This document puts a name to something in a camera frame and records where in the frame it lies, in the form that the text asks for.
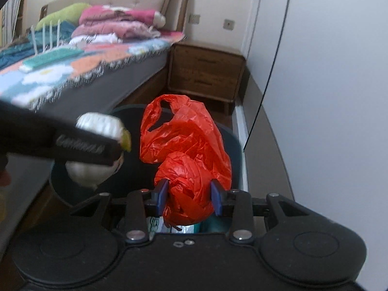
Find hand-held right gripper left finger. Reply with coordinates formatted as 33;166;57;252
70;179;169;244

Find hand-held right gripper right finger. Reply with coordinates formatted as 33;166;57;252
210;179;307;244

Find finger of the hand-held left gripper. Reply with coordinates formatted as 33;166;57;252
105;138;123;166

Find dark green trash bin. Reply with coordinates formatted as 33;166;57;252
49;104;244;236

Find white wrapper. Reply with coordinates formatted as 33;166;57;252
65;112;133;188

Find red plastic bag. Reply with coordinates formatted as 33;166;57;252
139;95;233;226

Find white snack packet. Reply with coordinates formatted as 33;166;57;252
146;217;166;236

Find teal grid board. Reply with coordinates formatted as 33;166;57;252
20;47;84;72

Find wooden bed with beige headboard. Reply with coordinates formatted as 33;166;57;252
0;0;191;243

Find teal checked quilt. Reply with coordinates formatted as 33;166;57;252
0;21;76;71

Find white router with antennas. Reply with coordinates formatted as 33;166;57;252
29;20;62;54

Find floral printed blanket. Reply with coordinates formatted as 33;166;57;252
0;32;187;111

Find white printed garment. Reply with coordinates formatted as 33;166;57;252
70;33;123;47

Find white curtain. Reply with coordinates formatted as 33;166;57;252
0;0;30;49

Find wooden nightstand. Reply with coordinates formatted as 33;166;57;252
167;43;246;116

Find green pillow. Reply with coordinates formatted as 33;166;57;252
36;3;91;31

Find pink folded garment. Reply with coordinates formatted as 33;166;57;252
71;21;161;39

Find pink folded blankets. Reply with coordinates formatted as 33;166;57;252
79;5;167;28

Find white and grey wardrobe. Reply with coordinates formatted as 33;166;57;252
233;0;388;291

